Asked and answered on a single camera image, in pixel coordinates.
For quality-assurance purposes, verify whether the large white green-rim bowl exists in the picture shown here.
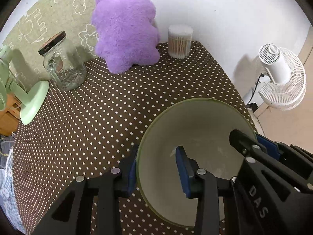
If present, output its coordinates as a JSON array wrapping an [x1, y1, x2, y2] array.
[[136, 98, 256, 227]]

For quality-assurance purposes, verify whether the purple plush toy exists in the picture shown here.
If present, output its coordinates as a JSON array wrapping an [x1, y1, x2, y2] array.
[[91, 0, 160, 74]]

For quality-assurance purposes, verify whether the glass jar with lid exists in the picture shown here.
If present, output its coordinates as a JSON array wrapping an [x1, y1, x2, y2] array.
[[38, 31, 86, 91]]

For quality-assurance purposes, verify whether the green elephant pattern mat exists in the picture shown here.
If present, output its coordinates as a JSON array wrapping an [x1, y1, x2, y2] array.
[[1, 0, 98, 90]]

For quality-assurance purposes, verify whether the green desk fan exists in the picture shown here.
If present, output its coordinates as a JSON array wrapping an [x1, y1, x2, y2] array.
[[1, 46, 49, 125]]

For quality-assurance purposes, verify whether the wooden chair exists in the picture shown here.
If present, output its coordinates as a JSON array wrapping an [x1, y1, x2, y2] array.
[[0, 94, 22, 136]]

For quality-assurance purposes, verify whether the white standing fan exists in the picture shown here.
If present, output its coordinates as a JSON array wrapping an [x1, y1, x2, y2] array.
[[244, 43, 307, 111]]

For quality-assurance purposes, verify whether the cotton swab container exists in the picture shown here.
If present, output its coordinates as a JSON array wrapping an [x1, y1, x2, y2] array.
[[168, 24, 193, 60]]

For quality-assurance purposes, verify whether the blue checked blanket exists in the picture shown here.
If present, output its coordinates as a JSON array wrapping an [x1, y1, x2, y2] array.
[[1, 135, 26, 234]]

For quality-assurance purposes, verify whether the brown polka dot tablecloth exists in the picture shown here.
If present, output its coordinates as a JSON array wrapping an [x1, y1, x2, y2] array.
[[13, 41, 251, 234]]

